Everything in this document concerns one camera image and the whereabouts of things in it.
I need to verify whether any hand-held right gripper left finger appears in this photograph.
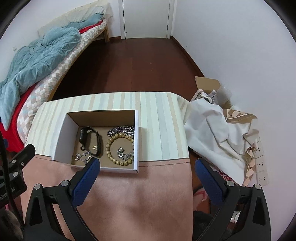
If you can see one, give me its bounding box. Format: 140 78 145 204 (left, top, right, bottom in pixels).
24 158 101 241

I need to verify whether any thick silver chain bracelet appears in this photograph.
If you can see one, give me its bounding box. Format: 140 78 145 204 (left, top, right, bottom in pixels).
107 126 135 138

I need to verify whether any checked bed sheet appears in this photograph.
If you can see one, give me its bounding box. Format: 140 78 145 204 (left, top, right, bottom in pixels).
17 20 108 142

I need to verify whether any person's slippered foot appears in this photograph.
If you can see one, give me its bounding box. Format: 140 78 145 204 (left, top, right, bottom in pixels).
193 187 210 202

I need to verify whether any striped tablecloth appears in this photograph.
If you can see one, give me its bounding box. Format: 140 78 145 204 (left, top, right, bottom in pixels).
25 91 190 163

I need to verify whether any white power strip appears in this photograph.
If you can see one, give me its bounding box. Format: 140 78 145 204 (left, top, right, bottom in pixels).
251 137 270 186

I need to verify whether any cream headboard cover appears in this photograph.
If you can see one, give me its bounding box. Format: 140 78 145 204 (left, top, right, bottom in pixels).
38 0 114 35

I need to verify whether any white cardboard box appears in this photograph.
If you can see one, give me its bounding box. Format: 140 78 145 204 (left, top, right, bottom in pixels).
52 109 139 174

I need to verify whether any diamond patterned cloth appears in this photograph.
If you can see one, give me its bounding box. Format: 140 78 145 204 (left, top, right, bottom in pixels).
223 108 258 187

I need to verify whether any red blanket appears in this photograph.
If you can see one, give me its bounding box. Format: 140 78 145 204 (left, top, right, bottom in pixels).
0 20 103 151

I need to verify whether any person's left forearm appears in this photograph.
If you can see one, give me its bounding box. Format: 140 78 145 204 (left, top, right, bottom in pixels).
0 209 22 241

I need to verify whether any thin silver chain bracelet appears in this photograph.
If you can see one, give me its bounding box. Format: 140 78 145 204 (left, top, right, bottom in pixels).
74 152 93 165

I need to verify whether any black wristband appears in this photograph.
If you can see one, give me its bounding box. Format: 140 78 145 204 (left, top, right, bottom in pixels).
79 127 102 158

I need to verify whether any brown cardboard box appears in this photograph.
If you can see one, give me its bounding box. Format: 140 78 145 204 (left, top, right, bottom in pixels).
195 76 232 109

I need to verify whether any white cloth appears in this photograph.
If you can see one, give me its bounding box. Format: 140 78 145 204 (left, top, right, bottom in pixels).
184 100 259 186

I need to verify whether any wooden bed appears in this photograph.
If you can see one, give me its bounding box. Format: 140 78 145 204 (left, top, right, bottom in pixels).
0 0 114 151

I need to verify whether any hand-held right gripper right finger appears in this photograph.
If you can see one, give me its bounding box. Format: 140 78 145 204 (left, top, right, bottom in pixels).
193 158 271 241

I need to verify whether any red printed plastic bag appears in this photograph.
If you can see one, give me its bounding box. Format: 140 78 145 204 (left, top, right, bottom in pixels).
217 170 234 184

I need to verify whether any silver pendant necklace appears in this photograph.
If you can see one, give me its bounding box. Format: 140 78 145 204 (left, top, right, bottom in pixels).
117 147 133 161

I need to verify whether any white door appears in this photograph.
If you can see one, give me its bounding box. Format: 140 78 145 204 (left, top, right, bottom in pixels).
120 0 174 39

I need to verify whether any blue quilt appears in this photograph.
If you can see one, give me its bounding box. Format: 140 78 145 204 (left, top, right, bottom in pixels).
0 14 105 127

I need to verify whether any wooden bead bracelet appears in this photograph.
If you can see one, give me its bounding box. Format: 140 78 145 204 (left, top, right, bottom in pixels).
106 133 135 166

